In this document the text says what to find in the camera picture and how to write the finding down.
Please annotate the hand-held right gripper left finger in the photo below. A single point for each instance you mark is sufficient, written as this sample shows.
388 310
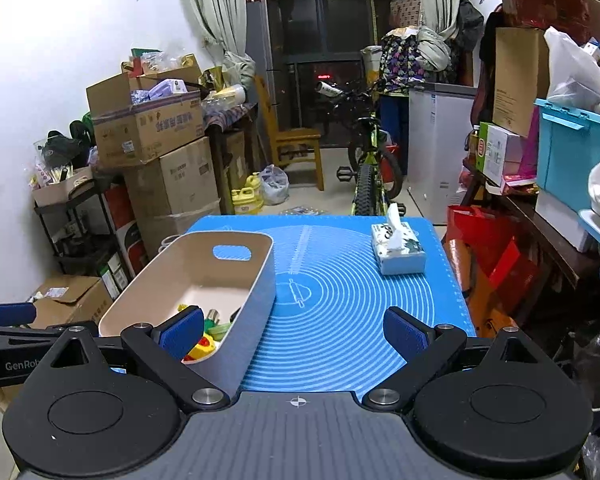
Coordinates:
180 335

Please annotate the large taped cardboard box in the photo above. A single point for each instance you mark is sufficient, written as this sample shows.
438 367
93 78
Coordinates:
175 190

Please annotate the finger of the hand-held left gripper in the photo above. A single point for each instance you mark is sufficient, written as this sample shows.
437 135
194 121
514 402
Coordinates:
10 313

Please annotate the white chest freezer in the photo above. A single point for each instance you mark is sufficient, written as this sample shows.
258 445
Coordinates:
435 150

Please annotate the yellow and red toy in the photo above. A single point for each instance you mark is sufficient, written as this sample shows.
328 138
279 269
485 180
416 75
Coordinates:
202 350

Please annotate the yellow oil jugs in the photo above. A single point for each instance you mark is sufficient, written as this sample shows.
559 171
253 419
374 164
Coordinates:
247 197

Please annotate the brown cardboard sheet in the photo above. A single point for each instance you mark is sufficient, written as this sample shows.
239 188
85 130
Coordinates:
517 80

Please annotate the blue silicone baking mat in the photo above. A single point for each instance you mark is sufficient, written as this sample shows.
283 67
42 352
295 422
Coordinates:
340 310

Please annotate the dark wooden table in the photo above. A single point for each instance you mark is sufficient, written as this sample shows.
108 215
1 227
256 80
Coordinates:
230 125

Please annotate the red paper bag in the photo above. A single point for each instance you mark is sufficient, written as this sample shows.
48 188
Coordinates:
485 255

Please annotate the white plastic bag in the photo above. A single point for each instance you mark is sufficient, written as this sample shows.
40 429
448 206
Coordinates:
570 70

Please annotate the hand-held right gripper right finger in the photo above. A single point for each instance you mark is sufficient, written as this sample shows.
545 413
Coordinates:
405 335

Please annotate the flattened cardboard box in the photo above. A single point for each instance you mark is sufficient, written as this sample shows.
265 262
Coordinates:
75 300

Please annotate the translucent plastic bag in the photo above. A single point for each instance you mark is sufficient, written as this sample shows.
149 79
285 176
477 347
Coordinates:
275 185

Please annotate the small cardboard box of clutter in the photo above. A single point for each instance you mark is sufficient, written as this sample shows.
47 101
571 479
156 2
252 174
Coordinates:
62 187

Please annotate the white and green box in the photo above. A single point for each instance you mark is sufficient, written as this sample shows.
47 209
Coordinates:
497 152

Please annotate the papers on floor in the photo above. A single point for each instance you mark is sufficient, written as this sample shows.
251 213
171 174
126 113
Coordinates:
302 211

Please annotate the patterned tissue box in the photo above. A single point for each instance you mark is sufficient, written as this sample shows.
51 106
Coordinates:
400 260

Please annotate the black metal rack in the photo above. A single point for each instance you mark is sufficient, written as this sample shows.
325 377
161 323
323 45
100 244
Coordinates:
80 240

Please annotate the green and black bicycle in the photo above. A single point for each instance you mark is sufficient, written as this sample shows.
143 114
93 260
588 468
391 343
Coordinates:
367 185

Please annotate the wooden chair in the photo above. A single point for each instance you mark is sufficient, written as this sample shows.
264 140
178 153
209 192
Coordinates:
295 145

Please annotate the light blue plastic crate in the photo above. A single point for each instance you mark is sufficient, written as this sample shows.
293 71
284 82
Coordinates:
575 155

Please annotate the beige plastic basket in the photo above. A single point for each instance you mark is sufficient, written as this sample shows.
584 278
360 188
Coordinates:
200 270

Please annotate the silver refrigerator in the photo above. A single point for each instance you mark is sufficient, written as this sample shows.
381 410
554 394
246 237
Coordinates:
259 50

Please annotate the colourful patterned cloth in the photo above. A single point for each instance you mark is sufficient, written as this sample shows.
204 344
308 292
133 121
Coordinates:
400 65

